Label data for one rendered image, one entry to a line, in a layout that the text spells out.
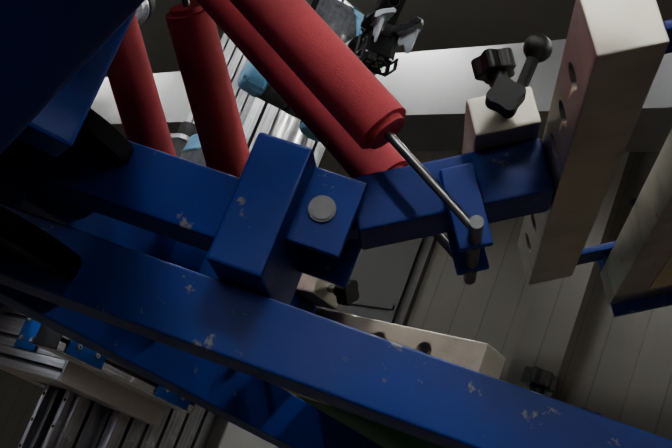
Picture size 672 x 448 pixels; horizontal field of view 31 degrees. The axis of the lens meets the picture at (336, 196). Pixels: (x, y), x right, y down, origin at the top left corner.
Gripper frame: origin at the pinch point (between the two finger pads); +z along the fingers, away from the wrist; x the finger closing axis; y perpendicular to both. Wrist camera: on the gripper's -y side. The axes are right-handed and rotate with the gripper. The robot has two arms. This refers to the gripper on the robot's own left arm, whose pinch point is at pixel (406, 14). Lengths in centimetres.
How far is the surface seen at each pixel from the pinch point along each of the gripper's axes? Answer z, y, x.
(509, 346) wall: -371, -17, -224
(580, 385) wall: -325, 0, -242
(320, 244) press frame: 93, 65, 35
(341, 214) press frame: 94, 62, 34
